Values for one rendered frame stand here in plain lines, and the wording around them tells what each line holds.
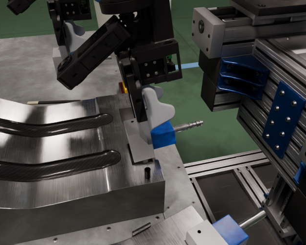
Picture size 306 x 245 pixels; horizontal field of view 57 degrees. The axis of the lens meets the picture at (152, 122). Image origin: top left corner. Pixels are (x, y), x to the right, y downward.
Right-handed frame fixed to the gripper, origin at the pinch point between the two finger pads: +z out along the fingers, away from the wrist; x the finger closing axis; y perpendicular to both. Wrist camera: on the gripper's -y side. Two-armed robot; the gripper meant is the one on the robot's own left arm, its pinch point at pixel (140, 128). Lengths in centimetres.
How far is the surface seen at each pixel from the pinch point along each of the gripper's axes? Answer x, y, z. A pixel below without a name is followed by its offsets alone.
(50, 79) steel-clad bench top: 46, -20, 5
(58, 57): 25.4, -12.6, -7.2
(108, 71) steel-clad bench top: 47.1, -3.0, 7.0
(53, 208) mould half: -6.6, -15.8, 5.4
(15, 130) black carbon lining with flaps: 10.6, -22.3, -0.2
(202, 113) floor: 127, 53, 85
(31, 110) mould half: 17.0, -20.1, -0.3
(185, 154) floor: 91, 28, 87
